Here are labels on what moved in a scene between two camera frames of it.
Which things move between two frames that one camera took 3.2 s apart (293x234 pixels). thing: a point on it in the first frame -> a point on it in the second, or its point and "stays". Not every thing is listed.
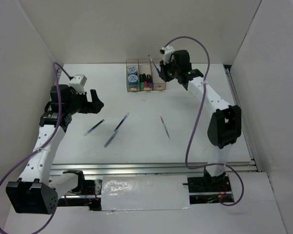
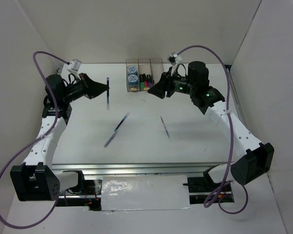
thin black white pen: (163, 123) stays
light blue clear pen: (85, 134) -> (108, 94)
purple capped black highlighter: (150, 83) stays
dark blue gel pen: (121, 121) stays
